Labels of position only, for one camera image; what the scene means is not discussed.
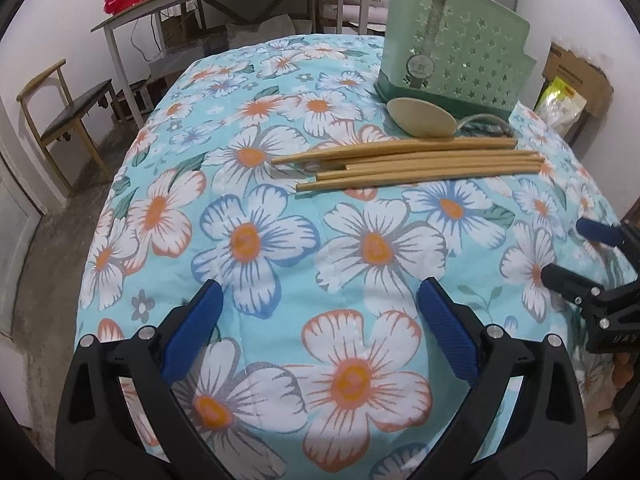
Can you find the grey pillow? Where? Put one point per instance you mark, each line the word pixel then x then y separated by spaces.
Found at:
pixel 260 32

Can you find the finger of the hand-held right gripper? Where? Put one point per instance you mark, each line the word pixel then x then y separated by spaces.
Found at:
pixel 594 230
pixel 562 280

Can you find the brown cardboard box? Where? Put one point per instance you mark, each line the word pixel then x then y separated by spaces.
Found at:
pixel 577 70

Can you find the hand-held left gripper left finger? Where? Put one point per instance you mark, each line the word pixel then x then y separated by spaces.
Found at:
pixel 197 325

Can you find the floral light blue blanket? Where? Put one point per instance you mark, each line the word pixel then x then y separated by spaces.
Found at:
pixel 280 125

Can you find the wooden chair black seat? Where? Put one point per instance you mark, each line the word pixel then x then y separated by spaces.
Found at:
pixel 62 112

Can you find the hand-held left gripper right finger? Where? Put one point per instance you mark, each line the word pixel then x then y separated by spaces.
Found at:
pixel 445 325

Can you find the green star-cut utensil holder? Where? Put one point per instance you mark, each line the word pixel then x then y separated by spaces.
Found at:
pixel 450 55

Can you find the yellow-green packaged bag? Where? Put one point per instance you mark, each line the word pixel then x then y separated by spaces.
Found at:
pixel 560 102

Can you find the shiny metal spoon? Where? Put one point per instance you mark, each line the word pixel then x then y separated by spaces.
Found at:
pixel 482 124

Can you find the white panel door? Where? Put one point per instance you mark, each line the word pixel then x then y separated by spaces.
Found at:
pixel 15 210

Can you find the dark equipment case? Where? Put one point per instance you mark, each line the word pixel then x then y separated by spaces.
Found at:
pixel 134 97

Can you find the pink bedding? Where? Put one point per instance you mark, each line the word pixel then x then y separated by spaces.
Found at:
pixel 357 7

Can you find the beige plastic spoon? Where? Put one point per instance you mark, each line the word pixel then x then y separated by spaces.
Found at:
pixel 422 117

